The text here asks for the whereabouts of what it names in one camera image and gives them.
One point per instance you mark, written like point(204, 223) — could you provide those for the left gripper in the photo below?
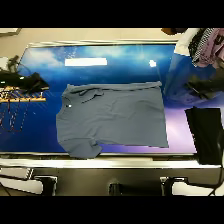
point(35, 82)

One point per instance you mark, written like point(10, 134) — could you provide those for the blue T-shirt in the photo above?
point(116, 116)

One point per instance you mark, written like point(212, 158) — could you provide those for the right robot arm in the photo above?
point(206, 86)

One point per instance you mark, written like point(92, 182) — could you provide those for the checked garment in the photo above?
point(200, 50)

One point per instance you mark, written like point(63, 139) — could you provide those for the purple garment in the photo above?
point(213, 50)

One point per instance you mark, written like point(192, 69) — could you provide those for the silver frame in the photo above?
point(100, 163)

